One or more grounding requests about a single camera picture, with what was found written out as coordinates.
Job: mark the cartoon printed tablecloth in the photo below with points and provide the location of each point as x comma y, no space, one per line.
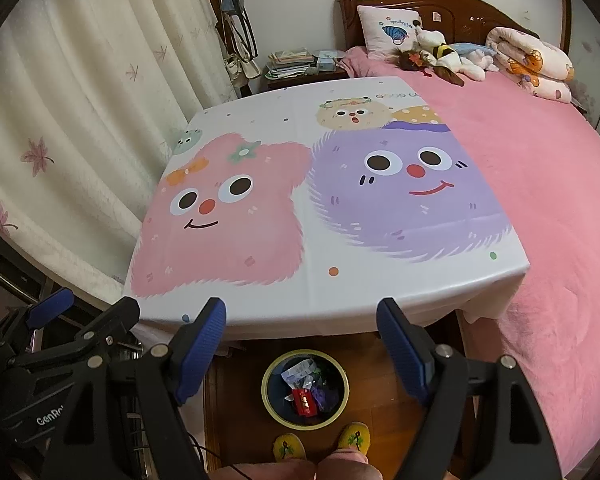
305,235

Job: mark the cream floral curtain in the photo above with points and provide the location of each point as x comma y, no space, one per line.
80,85

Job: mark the wooden coat rack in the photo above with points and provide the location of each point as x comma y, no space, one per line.
212,0

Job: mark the pink bed blanket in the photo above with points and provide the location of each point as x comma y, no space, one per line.
545,210

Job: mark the wooden nightstand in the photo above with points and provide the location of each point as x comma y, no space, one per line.
300,81

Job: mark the light blue plush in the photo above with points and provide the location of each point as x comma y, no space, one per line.
472,49

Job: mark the dark-haired doll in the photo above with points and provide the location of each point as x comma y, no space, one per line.
415,62

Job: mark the white cartoon pillow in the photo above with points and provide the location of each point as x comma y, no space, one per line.
385,30

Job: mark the person's right leg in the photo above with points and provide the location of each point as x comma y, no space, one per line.
350,467

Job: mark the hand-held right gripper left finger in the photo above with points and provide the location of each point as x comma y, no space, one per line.
202,350

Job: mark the tissue box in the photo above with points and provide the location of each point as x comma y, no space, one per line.
327,60

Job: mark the white bag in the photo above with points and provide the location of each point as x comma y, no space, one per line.
240,66

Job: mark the white crumpled wrapper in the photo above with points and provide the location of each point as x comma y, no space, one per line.
299,371

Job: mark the red box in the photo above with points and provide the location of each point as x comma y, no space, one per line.
302,401

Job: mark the purple plastic bag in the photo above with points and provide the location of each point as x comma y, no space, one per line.
325,396

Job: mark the small white plush toy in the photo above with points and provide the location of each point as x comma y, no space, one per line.
487,64

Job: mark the person's left leg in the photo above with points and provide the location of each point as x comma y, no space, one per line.
260,471

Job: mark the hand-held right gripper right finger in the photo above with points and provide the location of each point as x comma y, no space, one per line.
405,355

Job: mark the plush toys pile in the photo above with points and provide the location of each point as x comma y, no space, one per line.
437,42

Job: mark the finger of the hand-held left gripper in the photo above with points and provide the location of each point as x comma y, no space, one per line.
52,305
117,315

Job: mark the blue trash bin yellow rim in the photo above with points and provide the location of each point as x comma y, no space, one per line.
275,410

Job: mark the rolled cartoon quilt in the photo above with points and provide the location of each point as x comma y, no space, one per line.
530,65

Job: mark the stack of books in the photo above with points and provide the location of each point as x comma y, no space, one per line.
287,62

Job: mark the person's leg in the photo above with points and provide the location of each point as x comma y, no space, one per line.
350,467
260,471

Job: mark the yellow slipper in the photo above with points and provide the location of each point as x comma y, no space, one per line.
354,440
289,447

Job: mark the green crumpled wrapper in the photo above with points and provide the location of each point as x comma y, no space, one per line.
322,372

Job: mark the wooden headboard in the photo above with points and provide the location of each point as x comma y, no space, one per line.
460,12

